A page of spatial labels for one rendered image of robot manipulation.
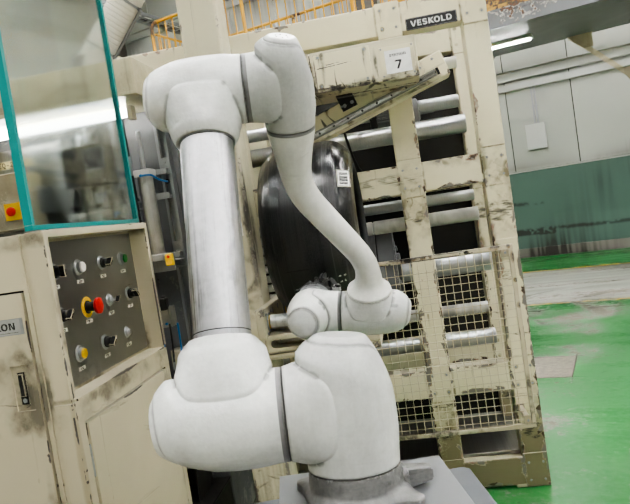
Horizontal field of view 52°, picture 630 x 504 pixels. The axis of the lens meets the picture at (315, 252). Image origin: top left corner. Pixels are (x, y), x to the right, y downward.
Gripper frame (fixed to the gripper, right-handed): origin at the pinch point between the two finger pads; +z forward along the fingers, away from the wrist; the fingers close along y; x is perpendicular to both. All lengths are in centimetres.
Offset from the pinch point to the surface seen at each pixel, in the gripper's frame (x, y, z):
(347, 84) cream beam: -57, -13, 53
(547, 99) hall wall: -35, -276, 911
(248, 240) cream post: -11.7, 25.0, 21.3
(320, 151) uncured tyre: -36.1, -3.5, 17.5
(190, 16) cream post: -85, 32, 30
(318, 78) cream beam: -61, -3, 54
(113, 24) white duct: -94, 70, 60
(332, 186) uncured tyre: -25.9, -6.5, 6.6
